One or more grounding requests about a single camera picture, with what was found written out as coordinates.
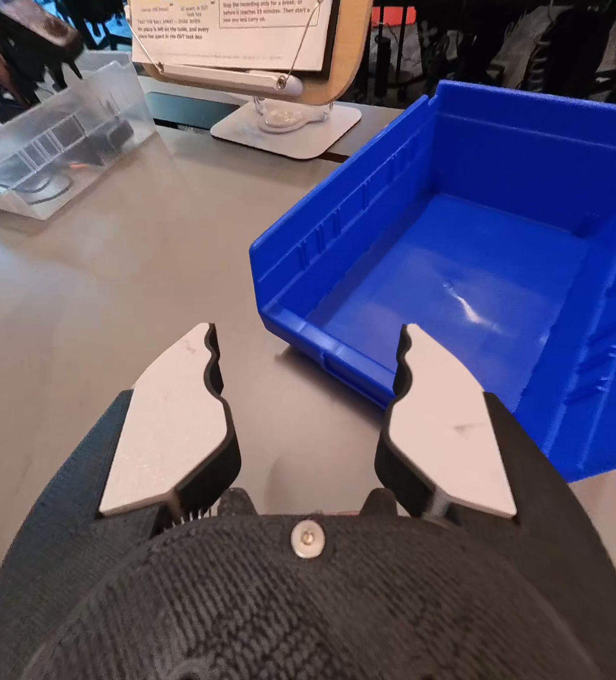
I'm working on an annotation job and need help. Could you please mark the blue plastic bin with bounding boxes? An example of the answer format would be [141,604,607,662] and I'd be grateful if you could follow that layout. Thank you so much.
[249,80,616,483]

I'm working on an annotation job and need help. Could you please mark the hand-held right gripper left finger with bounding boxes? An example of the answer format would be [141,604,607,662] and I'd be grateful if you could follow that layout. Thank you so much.
[98,322,242,524]

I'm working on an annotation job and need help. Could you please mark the instruction sheet on stand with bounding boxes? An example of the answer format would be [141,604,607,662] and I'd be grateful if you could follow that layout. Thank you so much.
[130,0,375,160]

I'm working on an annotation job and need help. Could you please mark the grey desk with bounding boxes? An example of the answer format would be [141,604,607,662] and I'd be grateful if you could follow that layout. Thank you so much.
[0,77,616,675]

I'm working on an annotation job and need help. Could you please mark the black coiled cable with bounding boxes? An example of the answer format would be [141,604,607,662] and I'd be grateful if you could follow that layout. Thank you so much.
[0,154,73,208]

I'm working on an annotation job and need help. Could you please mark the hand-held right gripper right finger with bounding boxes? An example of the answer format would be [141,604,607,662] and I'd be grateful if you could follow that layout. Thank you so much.
[374,323,518,524]

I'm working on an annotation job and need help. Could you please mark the printed instruction sheet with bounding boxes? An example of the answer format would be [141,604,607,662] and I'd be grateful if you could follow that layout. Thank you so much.
[130,0,335,72]

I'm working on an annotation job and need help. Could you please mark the clear plastic bin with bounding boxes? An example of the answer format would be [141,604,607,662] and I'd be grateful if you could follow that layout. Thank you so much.
[0,50,157,221]

